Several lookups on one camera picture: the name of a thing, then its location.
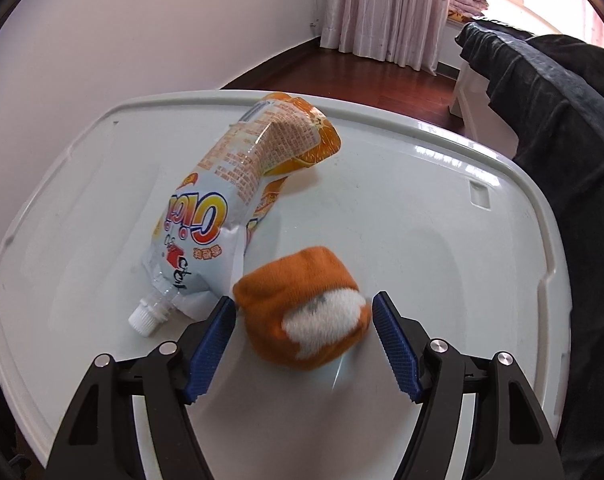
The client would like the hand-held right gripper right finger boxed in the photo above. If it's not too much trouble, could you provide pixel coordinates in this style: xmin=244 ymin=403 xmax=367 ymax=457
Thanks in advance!
xmin=372 ymin=290 xmax=565 ymax=480

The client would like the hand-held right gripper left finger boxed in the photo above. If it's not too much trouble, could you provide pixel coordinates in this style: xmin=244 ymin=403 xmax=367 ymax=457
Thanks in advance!
xmin=47 ymin=296 xmax=238 ymax=480

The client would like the orange white sock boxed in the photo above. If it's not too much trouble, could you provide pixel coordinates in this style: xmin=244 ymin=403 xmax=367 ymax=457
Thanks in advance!
xmin=232 ymin=246 xmax=373 ymax=372

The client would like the white plastic table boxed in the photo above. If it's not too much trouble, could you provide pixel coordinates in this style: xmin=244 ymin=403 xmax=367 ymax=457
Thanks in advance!
xmin=0 ymin=89 xmax=575 ymax=480

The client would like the orange white spouted pouch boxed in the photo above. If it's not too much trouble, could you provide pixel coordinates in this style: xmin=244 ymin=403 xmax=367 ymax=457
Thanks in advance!
xmin=128 ymin=91 xmax=343 ymax=337

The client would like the black garment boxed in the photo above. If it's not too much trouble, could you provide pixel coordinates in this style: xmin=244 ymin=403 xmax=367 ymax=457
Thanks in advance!
xmin=456 ymin=20 xmax=604 ymax=480

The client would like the pink curtain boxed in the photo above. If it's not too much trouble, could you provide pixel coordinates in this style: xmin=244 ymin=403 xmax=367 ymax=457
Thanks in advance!
xmin=319 ymin=0 xmax=455 ymax=73

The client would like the white furniture frame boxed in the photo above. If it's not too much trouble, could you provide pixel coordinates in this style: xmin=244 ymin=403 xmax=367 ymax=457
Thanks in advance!
xmin=449 ymin=62 xmax=520 ymax=158

